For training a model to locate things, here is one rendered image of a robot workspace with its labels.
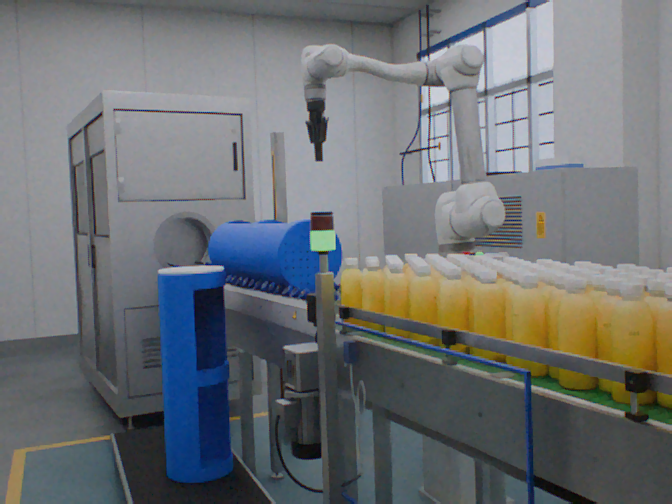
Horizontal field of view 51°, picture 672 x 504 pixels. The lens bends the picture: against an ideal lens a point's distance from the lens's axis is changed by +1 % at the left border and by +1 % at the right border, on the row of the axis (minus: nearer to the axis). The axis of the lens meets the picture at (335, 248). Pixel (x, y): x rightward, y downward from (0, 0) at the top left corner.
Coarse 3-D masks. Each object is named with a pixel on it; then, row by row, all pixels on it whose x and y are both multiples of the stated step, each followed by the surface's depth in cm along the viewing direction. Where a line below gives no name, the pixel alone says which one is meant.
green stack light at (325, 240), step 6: (312, 234) 180; (318, 234) 179; (324, 234) 179; (330, 234) 179; (312, 240) 180; (318, 240) 179; (324, 240) 179; (330, 240) 179; (312, 246) 180; (318, 246) 179; (324, 246) 179; (330, 246) 179
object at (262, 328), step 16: (224, 304) 325; (240, 304) 308; (256, 304) 292; (272, 304) 278; (240, 320) 311; (256, 320) 290; (272, 320) 274; (288, 320) 261; (304, 320) 250; (240, 336) 321; (256, 336) 300; (272, 336) 281; (288, 336) 264; (304, 336) 249; (256, 352) 310; (272, 352) 289
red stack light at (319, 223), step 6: (312, 216) 179; (318, 216) 178; (324, 216) 178; (330, 216) 179; (312, 222) 180; (318, 222) 179; (324, 222) 178; (330, 222) 179; (312, 228) 180; (318, 228) 179; (324, 228) 178; (330, 228) 179
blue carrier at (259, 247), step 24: (216, 240) 332; (240, 240) 304; (264, 240) 280; (288, 240) 267; (336, 240) 276; (216, 264) 336; (240, 264) 304; (264, 264) 278; (288, 264) 267; (312, 264) 272; (336, 264) 277; (312, 288) 272
